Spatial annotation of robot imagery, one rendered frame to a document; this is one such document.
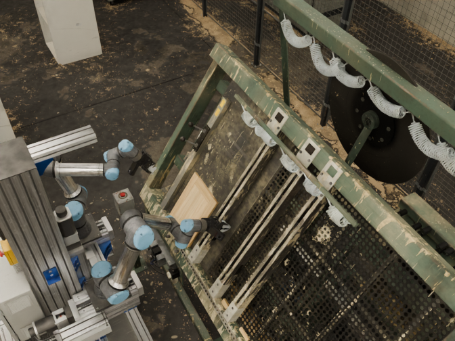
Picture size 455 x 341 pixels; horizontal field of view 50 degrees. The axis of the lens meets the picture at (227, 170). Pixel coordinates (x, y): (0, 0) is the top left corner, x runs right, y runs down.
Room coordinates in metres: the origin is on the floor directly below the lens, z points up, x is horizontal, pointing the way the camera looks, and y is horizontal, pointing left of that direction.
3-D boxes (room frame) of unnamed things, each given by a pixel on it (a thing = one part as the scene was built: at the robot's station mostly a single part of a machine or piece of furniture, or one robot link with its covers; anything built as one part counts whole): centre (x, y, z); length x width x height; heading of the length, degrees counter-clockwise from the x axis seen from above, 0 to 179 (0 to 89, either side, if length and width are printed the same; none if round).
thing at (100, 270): (1.49, 0.69, 1.20); 0.13 x 0.12 x 0.14; 40
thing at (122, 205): (2.32, 0.76, 0.84); 0.12 x 0.12 x 0.18; 31
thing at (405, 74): (2.16, -0.81, 1.85); 0.80 x 0.06 x 0.80; 31
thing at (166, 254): (1.97, 0.47, 0.69); 0.50 x 0.14 x 0.24; 31
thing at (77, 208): (1.92, 0.96, 1.20); 0.13 x 0.12 x 0.14; 6
